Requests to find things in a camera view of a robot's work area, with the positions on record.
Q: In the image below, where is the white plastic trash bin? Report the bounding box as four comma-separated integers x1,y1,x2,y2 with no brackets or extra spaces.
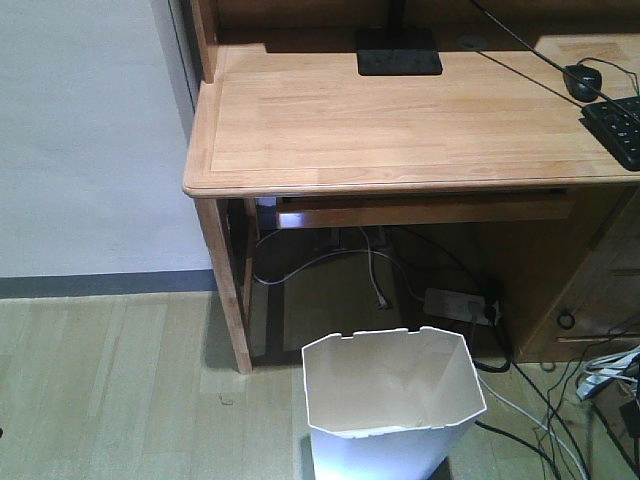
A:
301,327,487,479

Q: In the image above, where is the wooden desk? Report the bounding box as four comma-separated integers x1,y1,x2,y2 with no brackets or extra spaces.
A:
183,1,639,373

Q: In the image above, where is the white power strip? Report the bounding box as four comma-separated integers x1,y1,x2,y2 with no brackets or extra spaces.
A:
423,288,501,326

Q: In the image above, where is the black monitor stand base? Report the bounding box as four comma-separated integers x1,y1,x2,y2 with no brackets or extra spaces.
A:
355,1,443,76

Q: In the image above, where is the black computer mouse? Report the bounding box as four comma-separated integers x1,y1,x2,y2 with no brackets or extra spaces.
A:
563,64,602,103

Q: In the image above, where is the black keyboard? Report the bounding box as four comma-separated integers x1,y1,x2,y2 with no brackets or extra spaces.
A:
581,96,639,171

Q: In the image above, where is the white cable under desk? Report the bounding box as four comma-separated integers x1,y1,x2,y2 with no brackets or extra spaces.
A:
252,225,426,311

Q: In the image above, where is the white cables bundle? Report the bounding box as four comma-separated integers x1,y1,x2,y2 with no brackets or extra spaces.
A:
575,350,640,401

